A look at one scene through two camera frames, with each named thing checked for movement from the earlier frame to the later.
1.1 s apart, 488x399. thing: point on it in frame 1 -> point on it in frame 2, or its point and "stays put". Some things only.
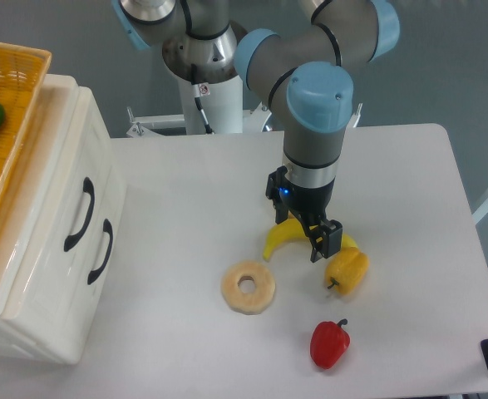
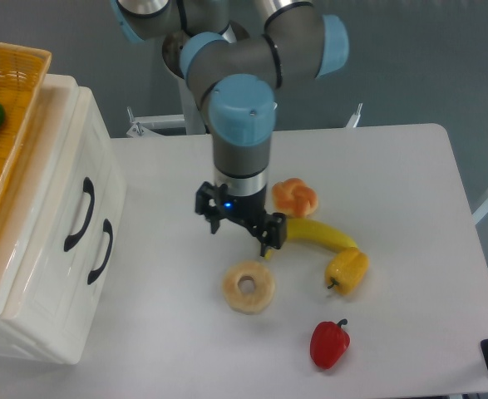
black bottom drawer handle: x=107 y=227 stays put
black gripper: x=310 y=204 -> x=216 y=204
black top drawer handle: x=88 y=187 stays put
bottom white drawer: x=63 y=326 stays put
